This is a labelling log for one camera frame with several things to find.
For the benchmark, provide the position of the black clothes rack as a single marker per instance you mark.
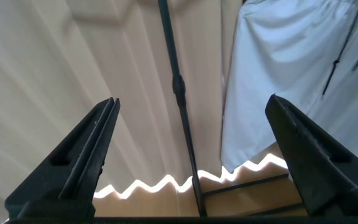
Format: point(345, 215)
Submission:
point(179, 87)

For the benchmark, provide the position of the pale grey garment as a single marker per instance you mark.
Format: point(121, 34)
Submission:
point(275, 77)

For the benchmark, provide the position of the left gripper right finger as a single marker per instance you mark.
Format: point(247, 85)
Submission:
point(328, 174)

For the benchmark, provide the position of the beige curtain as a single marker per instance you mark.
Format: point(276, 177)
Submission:
point(57, 77)

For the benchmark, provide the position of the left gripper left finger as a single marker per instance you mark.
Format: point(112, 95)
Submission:
point(70, 177)

